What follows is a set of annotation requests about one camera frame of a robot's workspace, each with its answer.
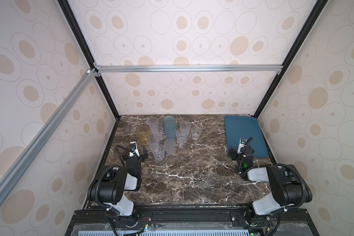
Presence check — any left black frame post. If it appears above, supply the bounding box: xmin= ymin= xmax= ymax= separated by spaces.
xmin=57 ymin=0 xmax=121 ymax=120

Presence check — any yellow plastic cup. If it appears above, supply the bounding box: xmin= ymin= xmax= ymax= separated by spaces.
xmin=136 ymin=124 xmax=150 ymax=145

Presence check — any teal plastic tray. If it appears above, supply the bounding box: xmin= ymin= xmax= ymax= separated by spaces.
xmin=224 ymin=116 xmax=268 ymax=158

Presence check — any tall clear textured cup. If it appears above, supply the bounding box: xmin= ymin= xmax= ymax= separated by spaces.
xmin=147 ymin=117 xmax=159 ymax=135

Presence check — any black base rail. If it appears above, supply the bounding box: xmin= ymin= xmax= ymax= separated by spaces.
xmin=66 ymin=205 xmax=319 ymax=236

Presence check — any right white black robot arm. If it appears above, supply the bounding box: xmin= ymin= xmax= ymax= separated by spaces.
xmin=229 ymin=145 xmax=313 ymax=216

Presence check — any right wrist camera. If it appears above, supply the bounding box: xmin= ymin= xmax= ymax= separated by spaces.
xmin=237 ymin=138 xmax=248 ymax=153

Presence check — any black frame post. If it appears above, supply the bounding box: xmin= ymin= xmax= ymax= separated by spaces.
xmin=57 ymin=0 xmax=121 ymax=120
xmin=253 ymin=0 xmax=329 ymax=119

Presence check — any small clear cup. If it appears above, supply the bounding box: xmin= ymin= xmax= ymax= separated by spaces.
xmin=191 ymin=126 xmax=202 ymax=140

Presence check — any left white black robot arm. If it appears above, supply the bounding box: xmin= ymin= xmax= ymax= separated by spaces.
xmin=87 ymin=151 xmax=148 ymax=216

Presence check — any clear faceted cup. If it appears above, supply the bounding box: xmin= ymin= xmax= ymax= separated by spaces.
xmin=176 ymin=130 xmax=188 ymax=146
xmin=180 ymin=120 xmax=192 ymax=137

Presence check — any frosted grey cup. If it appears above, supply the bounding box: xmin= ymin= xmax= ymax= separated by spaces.
xmin=164 ymin=139 xmax=176 ymax=155

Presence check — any clear faceted cup front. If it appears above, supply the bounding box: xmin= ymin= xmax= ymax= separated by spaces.
xmin=176 ymin=130 xmax=188 ymax=146

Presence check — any clear textured cup middle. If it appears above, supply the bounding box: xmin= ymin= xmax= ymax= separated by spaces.
xmin=152 ymin=126 xmax=164 ymax=143

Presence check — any right black frame post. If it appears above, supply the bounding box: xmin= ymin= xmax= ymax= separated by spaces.
xmin=253 ymin=0 xmax=329 ymax=119

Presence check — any blue frosted cup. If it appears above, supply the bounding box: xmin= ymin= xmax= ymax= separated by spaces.
xmin=164 ymin=121 xmax=177 ymax=140

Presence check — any horizontal aluminium frame bar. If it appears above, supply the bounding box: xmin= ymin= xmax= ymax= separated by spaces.
xmin=97 ymin=65 xmax=283 ymax=73

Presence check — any left diagonal aluminium bar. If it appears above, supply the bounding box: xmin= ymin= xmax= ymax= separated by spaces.
xmin=0 ymin=68 xmax=97 ymax=207

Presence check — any clear textured cup front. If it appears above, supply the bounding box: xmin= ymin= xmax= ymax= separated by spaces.
xmin=152 ymin=144 xmax=166 ymax=161

